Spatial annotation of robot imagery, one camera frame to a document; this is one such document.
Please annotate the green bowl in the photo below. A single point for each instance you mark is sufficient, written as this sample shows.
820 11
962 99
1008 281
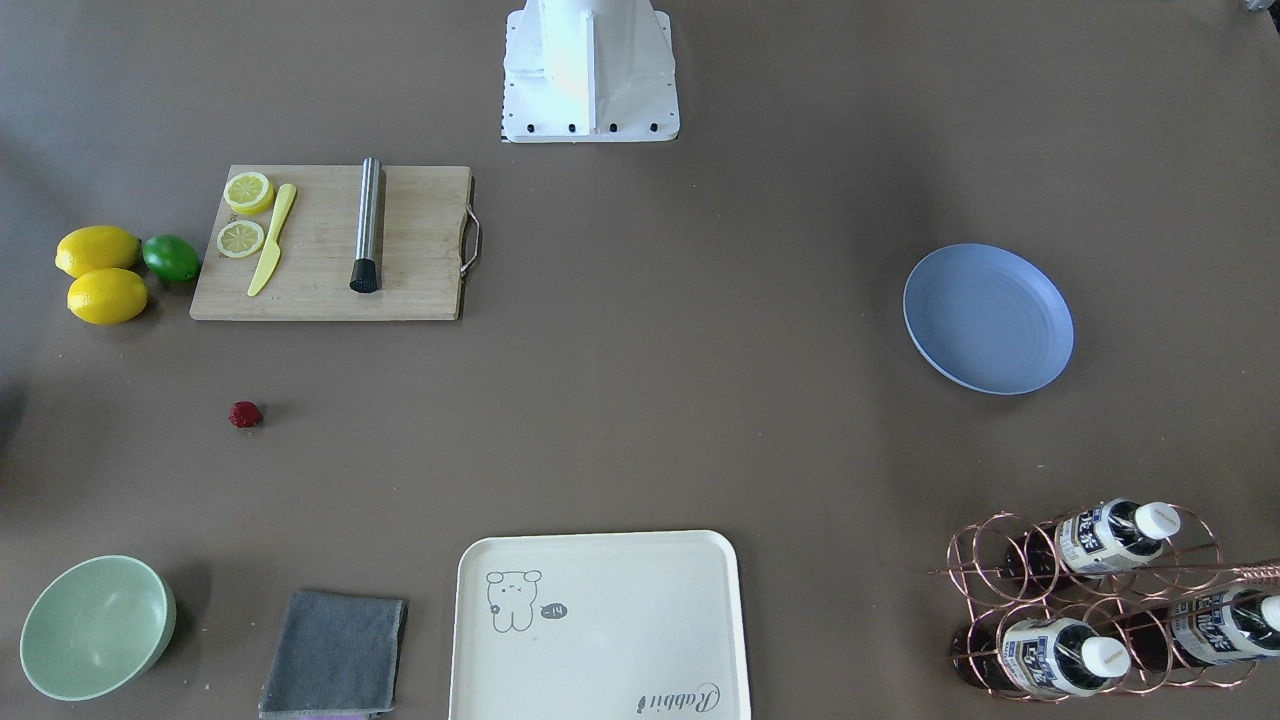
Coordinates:
96 628

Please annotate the yellow lemon lower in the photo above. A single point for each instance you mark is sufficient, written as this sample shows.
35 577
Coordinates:
107 296

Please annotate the green lime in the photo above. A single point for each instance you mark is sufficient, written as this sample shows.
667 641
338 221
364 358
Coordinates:
170 258

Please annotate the lemon half on board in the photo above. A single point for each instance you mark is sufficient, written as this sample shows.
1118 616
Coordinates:
249 193

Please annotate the tea bottle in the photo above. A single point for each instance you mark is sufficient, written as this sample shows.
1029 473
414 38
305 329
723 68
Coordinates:
1237 625
1115 536
1040 659

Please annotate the yellow plastic knife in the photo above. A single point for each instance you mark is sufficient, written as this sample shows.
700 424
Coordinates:
271 253

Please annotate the lemon slice on board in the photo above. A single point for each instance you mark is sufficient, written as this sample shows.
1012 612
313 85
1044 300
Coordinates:
240 239

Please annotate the yellow lemon upper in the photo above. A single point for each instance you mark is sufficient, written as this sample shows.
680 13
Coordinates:
96 247

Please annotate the grey folded cloth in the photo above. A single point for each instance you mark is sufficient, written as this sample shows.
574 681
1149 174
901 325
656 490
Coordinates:
337 656

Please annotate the top tea bottle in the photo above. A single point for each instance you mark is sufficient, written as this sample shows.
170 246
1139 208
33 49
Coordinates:
1115 536

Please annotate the steel muddler black tip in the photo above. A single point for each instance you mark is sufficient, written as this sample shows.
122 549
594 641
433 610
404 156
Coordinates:
365 276

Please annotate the yellow lemon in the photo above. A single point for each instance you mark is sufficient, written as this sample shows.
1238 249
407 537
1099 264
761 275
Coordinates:
107 296
96 247

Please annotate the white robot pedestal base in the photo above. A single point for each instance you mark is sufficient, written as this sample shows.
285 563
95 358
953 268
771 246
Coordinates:
589 72

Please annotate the cream rabbit tray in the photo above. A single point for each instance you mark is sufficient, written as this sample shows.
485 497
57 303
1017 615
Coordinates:
639 625

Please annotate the lower tea bottle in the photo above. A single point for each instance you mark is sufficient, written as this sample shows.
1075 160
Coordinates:
1040 659
1237 625

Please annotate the red strawberry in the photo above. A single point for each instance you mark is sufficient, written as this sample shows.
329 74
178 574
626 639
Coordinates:
245 414

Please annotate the wooden cutting board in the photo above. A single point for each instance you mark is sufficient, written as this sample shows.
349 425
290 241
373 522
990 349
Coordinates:
422 248

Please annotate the copper wire bottle rack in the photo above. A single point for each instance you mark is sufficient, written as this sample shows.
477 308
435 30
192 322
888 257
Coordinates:
1191 564

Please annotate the blue plate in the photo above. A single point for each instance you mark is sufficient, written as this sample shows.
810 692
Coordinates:
988 320

